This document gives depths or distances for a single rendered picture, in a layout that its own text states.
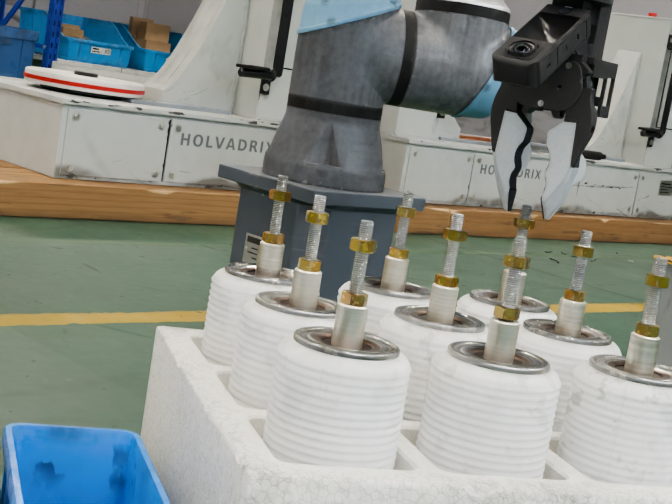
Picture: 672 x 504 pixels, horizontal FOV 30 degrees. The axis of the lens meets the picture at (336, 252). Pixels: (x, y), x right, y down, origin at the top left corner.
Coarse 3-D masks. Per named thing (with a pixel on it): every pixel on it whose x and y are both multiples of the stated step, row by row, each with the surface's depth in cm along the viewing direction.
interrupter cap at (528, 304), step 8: (472, 296) 116; (480, 296) 117; (488, 296) 118; (496, 296) 119; (528, 296) 120; (488, 304) 115; (496, 304) 114; (528, 304) 118; (536, 304) 117; (544, 304) 118; (536, 312) 115; (544, 312) 115
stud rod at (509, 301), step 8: (520, 240) 90; (520, 248) 90; (520, 256) 90; (512, 272) 90; (520, 272) 91; (512, 280) 90; (512, 288) 91; (504, 296) 91; (512, 296) 91; (504, 304) 91; (512, 304) 91; (504, 320) 91
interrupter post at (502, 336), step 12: (492, 324) 91; (504, 324) 90; (516, 324) 91; (492, 336) 91; (504, 336) 90; (516, 336) 91; (492, 348) 91; (504, 348) 91; (492, 360) 91; (504, 360) 91
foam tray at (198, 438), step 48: (192, 336) 114; (192, 384) 99; (144, 432) 116; (192, 432) 96; (240, 432) 88; (192, 480) 95; (240, 480) 81; (288, 480) 80; (336, 480) 82; (384, 480) 83; (432, 480) 84; (480, 480) 86; (528, 480) 88; (576, 480) 90
